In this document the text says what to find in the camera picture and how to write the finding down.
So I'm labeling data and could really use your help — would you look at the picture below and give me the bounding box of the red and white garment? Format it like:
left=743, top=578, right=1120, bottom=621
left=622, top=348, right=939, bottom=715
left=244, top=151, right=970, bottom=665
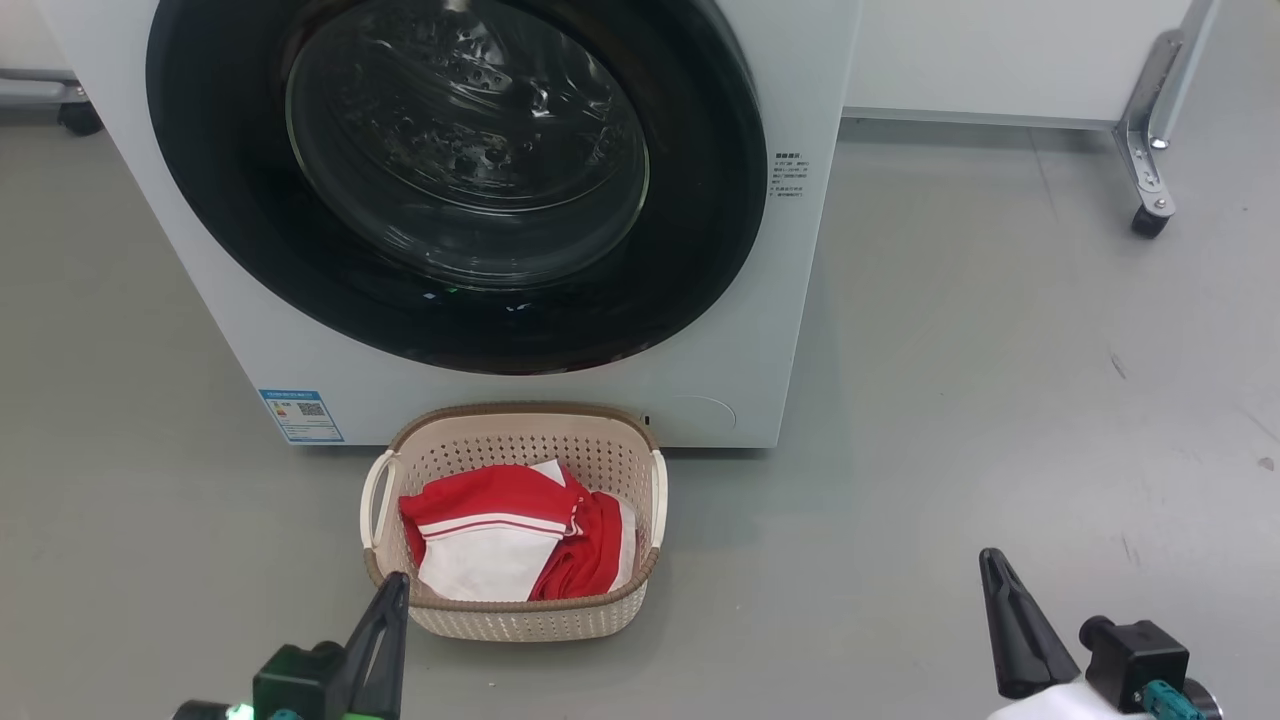
left=399, top=459, right=638, bottom=603

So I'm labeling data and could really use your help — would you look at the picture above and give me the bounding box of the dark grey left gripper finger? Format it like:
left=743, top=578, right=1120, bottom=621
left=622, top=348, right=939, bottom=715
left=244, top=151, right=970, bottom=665
left=365, top=572, right=411, bottom=720
left=340, top=572, right=401, bottom=720

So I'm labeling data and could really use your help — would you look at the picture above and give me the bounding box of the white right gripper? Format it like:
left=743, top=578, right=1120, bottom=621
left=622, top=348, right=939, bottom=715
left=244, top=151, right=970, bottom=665
left=980, top=548, right=1151, bottom=720

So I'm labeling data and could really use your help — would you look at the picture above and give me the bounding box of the grey stand rail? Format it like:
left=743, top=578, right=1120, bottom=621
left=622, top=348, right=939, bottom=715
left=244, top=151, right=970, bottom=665
left=0, top=68, right=91, bottom=109

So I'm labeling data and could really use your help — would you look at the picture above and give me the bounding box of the round dark glass washer door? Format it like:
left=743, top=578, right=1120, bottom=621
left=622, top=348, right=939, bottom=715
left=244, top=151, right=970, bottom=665
left=145, top=0, right=769, bottom=377

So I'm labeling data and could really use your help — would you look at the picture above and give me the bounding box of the blue energy label sticker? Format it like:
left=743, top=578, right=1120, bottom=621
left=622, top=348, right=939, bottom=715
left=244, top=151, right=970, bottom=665
left=259, top=389, right=345, bottom=445

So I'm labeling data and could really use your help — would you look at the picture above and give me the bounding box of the metal table leg with caster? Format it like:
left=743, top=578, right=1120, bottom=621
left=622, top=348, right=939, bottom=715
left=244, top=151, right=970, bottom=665
left=843, top=0, right=1223, bottom=239

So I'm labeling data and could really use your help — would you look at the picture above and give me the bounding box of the white front-load washing machine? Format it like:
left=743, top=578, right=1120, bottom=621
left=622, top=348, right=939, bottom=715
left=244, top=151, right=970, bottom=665
left=35, top=0, right=861, bottom=449

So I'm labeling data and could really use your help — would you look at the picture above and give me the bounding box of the teal cable connector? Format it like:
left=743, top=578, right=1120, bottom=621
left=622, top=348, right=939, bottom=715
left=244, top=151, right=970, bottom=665
left=1143, top=680, right=1206, bottom=720

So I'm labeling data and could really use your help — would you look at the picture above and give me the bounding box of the cream perforated laundry basket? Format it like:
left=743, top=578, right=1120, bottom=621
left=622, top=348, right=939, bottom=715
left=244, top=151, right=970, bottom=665
left=360, top=402, right=669, bottom=643

